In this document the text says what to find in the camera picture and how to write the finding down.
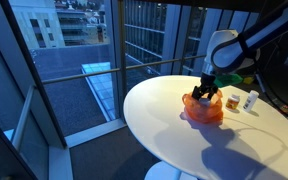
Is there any metal window handrail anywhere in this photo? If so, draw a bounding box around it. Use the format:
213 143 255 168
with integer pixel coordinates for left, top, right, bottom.
41 54 208 85

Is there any orange plastic bag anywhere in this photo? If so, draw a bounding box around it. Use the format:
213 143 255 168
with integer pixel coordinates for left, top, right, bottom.
181 88 225 125

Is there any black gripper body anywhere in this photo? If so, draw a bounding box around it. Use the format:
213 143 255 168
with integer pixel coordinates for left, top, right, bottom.
197 72 219 93

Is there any white table pedestal base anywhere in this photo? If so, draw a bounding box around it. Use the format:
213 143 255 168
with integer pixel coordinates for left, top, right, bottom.
143 160 198 180

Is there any yellow-green object behind table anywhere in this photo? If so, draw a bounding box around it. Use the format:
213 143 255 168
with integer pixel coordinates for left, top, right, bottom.
214 73 245 89

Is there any dark slanted window frame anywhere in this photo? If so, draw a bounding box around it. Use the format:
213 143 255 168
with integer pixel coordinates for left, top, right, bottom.
0 0 68 149

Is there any amber pill bottle white cap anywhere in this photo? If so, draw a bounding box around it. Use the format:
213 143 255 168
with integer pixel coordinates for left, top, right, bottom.
225 93 241 112

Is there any tall white plastic bottle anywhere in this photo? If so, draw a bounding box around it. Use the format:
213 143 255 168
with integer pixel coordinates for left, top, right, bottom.
242 89 260 113

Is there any grey window mullion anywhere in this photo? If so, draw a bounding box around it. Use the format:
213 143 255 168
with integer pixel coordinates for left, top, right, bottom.
116 0 129 99

